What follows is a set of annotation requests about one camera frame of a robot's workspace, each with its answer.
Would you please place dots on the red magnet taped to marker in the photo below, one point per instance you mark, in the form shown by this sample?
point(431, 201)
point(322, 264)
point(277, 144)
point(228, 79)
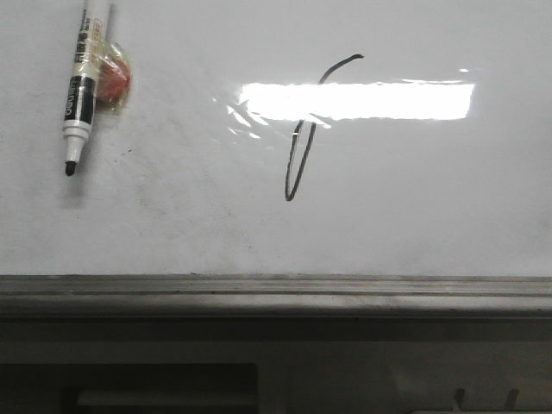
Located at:
point(114, 76)

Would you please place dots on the black and white marker pen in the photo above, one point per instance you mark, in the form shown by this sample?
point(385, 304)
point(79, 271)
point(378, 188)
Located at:
point(82, 91)

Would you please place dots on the white whiteboard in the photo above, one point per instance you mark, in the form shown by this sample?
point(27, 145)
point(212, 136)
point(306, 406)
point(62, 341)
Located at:
point(344, 137)

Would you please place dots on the grey aluminium whiteboard frame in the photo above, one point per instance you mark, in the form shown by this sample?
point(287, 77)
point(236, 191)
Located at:
point(272, 295)

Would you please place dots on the grey table frame below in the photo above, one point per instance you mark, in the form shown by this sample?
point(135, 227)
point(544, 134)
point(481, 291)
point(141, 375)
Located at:
point(276, 366)

